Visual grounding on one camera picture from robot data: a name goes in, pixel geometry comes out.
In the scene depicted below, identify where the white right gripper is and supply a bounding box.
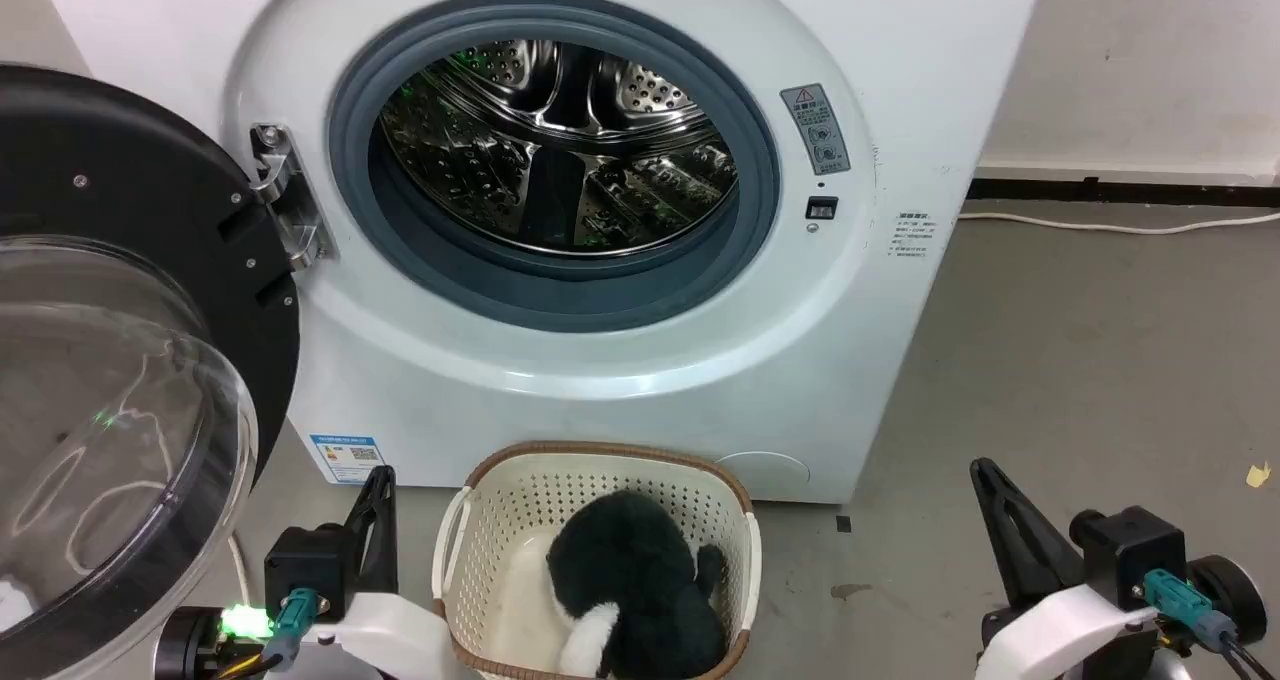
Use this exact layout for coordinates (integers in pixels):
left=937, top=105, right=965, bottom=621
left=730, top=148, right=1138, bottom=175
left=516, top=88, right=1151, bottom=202
left=969, top=457, right=1166, bottom=680

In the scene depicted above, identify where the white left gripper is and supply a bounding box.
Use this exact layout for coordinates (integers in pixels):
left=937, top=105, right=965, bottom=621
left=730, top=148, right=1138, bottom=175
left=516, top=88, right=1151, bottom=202
left=305, top=465, right=471, bottom=680

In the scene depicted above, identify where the washer door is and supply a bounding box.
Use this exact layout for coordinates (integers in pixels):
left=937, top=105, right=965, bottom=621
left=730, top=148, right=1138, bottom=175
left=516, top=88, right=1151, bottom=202
left=0, top=63, right=301, bottom=680

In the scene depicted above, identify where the white front-load washing machine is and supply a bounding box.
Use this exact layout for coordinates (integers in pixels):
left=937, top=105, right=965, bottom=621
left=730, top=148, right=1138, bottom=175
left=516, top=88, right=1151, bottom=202
left=30, top=0, right=1051, bottom=506

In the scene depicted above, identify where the blue energy label sticker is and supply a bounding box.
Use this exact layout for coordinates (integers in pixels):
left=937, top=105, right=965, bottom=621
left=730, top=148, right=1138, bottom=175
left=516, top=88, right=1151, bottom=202
left=309, top=433, right=387, bottom=486

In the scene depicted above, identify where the cream perforated laundry basket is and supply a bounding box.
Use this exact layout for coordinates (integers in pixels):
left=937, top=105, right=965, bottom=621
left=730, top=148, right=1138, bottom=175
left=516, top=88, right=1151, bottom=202
left=432, top=441, right=763, bottom=680

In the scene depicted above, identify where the black and white plush toy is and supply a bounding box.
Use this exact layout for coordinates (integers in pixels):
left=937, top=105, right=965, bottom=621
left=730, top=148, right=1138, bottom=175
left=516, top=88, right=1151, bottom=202
left=545, top=489, right=731, bottom=680

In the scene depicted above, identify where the small text label sticker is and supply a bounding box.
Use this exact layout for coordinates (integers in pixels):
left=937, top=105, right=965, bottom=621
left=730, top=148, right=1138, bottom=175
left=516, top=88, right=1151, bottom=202
left=893, top=211, right=932, bottom=262

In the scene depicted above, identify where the metal door hinge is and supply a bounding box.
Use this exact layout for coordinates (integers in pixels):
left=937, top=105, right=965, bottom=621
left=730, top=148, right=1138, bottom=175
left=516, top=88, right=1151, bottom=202
left=248, top=123, right=331, bottom=272

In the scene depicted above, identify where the black baseboard strip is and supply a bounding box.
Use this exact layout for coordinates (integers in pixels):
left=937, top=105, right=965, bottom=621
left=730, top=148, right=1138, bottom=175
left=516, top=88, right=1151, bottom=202
left=965, top=177, right=1280, bottom=209

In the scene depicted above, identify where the grey rubber door gasket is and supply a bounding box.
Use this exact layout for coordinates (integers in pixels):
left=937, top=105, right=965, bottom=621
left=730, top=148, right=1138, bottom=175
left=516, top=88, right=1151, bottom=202
left=327, top=0, right=782, bottom=334

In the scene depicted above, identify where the stainless steel drum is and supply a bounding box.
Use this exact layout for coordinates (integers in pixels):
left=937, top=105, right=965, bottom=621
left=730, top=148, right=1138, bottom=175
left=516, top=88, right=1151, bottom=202
left=378, top=39, right=739, bottom=257

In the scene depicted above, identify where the grey warning sticker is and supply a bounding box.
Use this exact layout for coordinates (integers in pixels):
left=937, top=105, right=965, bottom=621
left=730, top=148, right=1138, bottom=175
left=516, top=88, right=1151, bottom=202
left=780, top=83, right=852, bottom=177

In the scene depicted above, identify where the teal plug left gripper cable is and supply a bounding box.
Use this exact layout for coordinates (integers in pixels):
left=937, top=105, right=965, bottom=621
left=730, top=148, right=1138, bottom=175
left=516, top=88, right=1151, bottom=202
left=215, top=588, right=323, bottom=680

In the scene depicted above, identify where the teal plug gripper cable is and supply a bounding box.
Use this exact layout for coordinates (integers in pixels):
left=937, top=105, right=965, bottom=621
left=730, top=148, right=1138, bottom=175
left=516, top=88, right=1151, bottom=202
left=1143, top=568, right=1280, bottom=680
left=215, top=588, right=323, bottom=680

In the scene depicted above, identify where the thin white hose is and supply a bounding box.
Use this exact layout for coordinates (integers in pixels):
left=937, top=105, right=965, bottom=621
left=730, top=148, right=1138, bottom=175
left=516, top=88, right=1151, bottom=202
left=226, top=532, right=253, bottom=606

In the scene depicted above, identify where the teal plug right gripper cable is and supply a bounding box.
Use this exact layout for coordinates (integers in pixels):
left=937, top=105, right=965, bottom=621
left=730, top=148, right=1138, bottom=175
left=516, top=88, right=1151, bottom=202
left=1143, top=568, right=1280, bottom=680

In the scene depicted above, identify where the white power cable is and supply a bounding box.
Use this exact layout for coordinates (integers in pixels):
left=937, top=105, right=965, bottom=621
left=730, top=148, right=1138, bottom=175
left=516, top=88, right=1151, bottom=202
left=958, top=210, right=1280, bottom=235

